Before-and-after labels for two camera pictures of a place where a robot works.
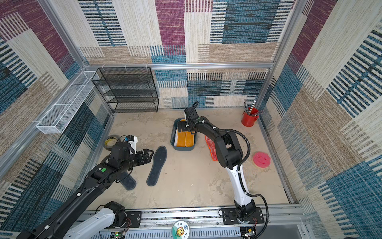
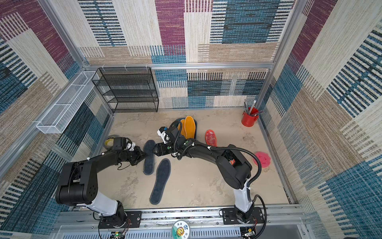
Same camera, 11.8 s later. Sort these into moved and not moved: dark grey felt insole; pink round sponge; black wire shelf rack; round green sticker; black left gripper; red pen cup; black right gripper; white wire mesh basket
Moved: black right gripper; dark grey felt insole
Not moved: black wire shelf rack; black left gripper; pink round sponge; white wire mesh basket; red pen cup; round green sticker
